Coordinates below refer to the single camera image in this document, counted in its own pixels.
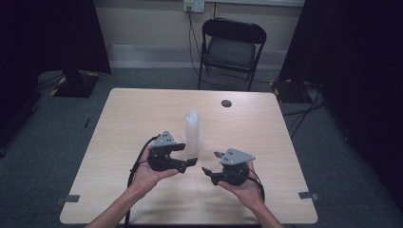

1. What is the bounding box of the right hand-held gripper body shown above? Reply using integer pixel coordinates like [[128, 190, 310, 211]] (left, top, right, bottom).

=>
[[210, 147, 257, 187]]

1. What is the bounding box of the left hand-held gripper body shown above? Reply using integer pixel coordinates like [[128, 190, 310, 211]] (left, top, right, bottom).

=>
[[147, 129, 188, 174]]

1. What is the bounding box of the person's left hand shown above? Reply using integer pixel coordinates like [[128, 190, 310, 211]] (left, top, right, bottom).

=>
[[130, 144, 180, 200]]

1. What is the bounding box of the person's right hand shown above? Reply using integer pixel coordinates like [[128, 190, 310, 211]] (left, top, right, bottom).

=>
[[217, 161, 266, 213]]

